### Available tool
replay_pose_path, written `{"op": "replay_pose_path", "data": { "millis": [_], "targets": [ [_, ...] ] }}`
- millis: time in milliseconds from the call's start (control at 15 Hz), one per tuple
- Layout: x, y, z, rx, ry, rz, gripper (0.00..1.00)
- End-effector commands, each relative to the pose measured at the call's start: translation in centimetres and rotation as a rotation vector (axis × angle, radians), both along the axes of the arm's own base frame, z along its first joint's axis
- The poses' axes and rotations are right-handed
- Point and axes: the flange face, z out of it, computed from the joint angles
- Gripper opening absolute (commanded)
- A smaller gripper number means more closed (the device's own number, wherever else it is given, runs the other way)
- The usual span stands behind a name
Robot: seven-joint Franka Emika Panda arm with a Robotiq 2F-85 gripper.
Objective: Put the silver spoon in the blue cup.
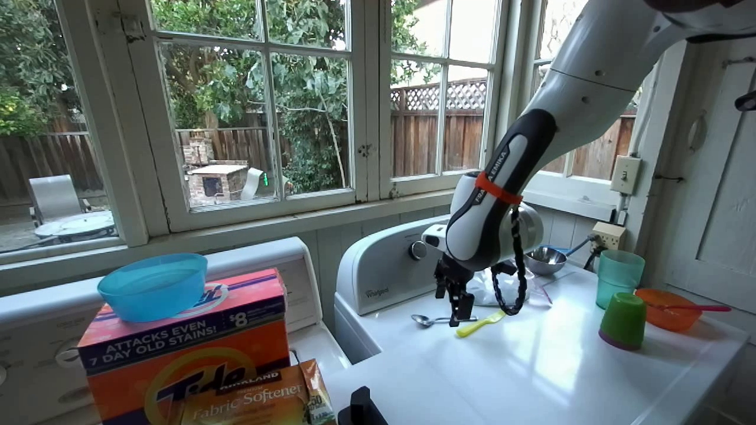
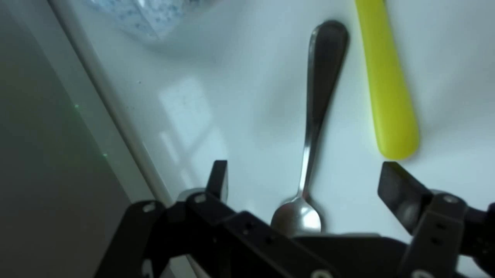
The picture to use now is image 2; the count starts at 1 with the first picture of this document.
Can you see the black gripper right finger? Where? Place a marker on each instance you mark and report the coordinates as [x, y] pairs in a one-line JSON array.
[[405, 195]]

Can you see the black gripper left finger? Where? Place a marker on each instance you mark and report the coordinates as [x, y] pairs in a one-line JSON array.
[[219, 180]]

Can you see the silver metal spoon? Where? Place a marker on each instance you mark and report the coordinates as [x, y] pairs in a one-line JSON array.
[[323, 78]]

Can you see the white washer with knobs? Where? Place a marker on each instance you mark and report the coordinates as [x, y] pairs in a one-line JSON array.
[[233, 103]]

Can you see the yellow plastic fork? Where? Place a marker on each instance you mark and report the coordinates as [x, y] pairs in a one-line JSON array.
[[392, 103]]

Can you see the clear plastic bag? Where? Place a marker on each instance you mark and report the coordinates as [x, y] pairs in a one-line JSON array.
[[149, 18]]

